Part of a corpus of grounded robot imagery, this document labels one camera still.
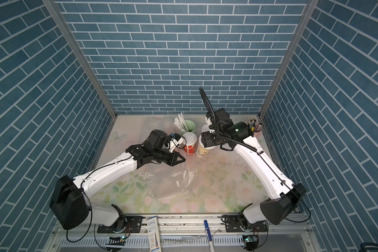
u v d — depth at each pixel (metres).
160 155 0.66
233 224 0.73
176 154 0.68
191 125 1.00
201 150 0.78
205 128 0.91
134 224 0.73
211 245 0.68
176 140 0.72
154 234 0.70
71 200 0.40
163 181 0.85
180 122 0.96
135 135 1.09
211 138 0.64
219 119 0.53
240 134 0.48
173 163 0.67
